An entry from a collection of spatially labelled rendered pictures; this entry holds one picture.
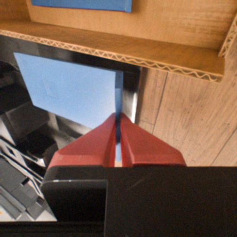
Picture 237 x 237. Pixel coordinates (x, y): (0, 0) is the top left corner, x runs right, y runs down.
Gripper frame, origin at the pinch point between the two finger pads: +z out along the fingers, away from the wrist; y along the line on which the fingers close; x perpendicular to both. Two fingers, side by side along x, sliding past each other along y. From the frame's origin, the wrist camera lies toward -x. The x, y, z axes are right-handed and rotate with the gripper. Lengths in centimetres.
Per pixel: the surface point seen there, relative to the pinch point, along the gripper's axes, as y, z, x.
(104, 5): 1.3, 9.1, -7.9
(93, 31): 2.7, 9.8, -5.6
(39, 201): 26, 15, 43
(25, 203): 260, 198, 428
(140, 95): -2.6, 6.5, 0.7
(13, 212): 278, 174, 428
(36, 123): 17.2, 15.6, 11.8
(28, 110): 17.3, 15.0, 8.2
